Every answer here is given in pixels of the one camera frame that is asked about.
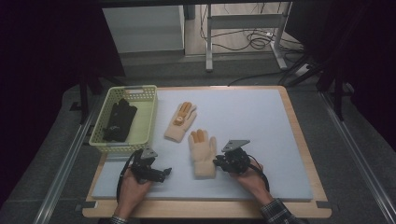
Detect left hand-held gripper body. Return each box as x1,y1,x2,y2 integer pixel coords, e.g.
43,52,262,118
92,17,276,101
129,147,159,184

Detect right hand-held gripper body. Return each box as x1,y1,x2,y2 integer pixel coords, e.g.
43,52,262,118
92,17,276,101
219,139,252,175

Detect plain beige glove orange fingers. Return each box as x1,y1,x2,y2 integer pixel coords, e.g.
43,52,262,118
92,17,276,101
188,129,218,180

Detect light green plastic basket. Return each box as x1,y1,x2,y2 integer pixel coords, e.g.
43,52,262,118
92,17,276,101
88,84,159,154

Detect person's right hand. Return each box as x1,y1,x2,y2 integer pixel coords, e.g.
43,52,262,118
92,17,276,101
229,161,276,207

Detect person's left hand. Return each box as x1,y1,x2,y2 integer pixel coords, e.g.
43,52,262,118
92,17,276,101
114,174,153,219

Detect white foam mat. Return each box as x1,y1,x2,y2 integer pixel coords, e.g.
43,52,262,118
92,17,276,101
92,88,314,202

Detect wooden table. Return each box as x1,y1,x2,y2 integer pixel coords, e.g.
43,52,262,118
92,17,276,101
81,85,332,219

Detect beige glove with orange animal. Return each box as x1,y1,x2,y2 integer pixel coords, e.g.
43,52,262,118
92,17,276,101
163,101,198,144

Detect black glove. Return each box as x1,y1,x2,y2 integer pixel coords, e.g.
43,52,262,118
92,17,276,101
102,98,138,143

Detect black stand legs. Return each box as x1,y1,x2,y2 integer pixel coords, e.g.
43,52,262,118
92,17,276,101
77,69,126,125
278,54,348,122

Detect white power strip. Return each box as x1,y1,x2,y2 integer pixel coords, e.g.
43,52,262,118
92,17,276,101
294,63,312,77

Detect white cabinet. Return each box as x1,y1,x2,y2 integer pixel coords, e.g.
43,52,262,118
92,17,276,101
102,5,187,54

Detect dark curtain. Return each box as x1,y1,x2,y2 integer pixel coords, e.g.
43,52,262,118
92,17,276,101
284,0,396,150
0,0,126,206

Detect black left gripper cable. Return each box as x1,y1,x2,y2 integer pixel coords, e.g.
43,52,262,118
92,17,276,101
116,150,139,203

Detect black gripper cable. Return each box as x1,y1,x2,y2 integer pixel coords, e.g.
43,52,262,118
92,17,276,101
116,150,139,203
247,154,271,192

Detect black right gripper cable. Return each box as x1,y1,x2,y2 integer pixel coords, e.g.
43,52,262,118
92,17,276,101
247,154,271,192

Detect dark table bracket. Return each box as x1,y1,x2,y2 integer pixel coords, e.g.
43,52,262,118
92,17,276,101
74,201,98,213
315,200,340,213

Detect metal floor rail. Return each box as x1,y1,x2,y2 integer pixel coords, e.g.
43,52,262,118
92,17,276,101
32,94,105,224
319,91,396,224

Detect black floor cables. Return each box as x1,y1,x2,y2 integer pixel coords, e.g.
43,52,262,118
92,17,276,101
199,3,305,54

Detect white metal stand frame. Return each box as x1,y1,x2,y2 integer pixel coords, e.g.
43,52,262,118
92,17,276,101
205,2,293,73

